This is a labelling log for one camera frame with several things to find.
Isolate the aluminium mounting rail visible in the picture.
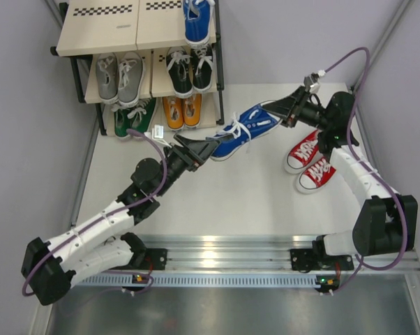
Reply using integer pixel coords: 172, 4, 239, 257
44, 234, 420, 276

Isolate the grey slotted cable duct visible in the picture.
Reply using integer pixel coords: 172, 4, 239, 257
77, 273, 325, 288

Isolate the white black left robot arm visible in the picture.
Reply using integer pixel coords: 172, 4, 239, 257
21, 135, 220, 306

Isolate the grey sneaker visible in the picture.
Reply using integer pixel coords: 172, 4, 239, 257
95, 53, 118, 105
118, 52, 146, 108

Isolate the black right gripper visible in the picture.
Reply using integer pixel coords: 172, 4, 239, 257
260, 87, 331, 133

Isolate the black sneaker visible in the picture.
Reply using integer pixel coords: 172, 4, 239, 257
190, 45, 214, 94
165, 47, 193, 98

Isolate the red sneaker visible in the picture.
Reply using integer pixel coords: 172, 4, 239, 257
283, 130, 320, 174
296, 157, 336, 194

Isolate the green sneaker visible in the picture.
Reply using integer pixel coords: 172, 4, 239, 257
128, 98, 157, 133
111, 103, 131, 141

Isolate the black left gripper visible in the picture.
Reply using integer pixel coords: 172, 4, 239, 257
155, 134, 220, 198

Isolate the orange sneaker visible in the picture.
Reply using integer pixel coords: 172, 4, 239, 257
183, 94, 202, 128
162, 96, 184, 131

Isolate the blue sneaker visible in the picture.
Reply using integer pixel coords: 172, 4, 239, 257
211, 103, 281, 161
182, 0, 216, 48

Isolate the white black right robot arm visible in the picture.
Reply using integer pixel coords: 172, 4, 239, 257
263, 87, 418, 271

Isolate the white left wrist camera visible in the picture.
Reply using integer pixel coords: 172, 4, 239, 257
144, 124, 172, 147

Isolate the beige black shoe shelf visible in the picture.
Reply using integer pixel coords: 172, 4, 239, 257
50, 0, 226, 137

